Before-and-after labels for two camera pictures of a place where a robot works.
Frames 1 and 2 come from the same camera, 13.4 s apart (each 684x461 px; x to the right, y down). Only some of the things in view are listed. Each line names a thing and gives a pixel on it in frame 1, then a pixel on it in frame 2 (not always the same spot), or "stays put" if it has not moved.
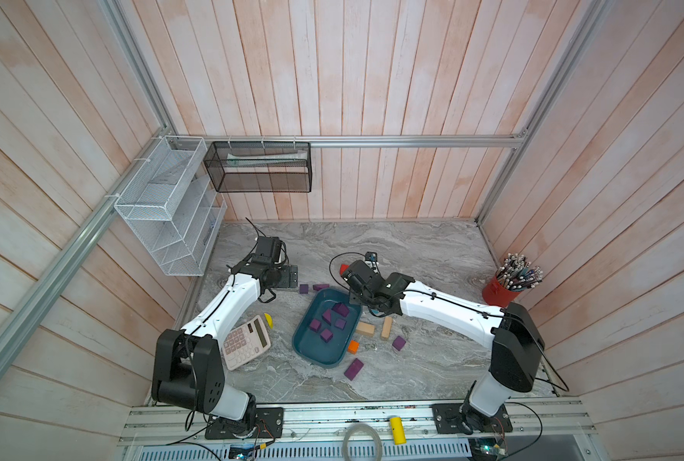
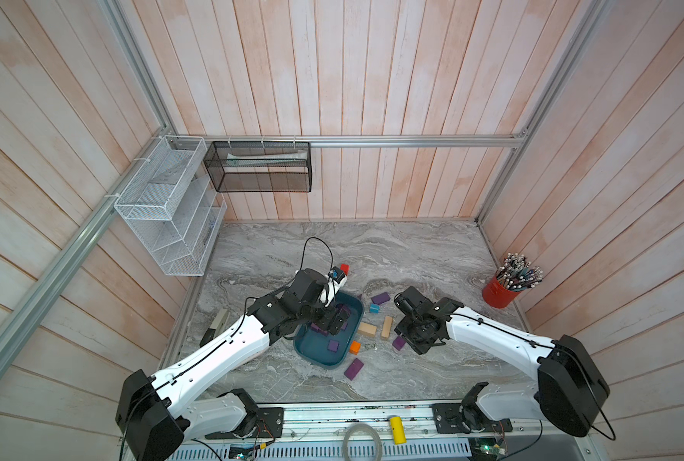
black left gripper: x=288 y=279 -> x=326 y=322
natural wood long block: x=386 y=327 stays put
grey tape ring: x=357 y=426 stays put
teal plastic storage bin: x=308 y=348 stays put
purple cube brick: x=399 y=343 stays put
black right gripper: x=353 y=299 -> x=419 y=347
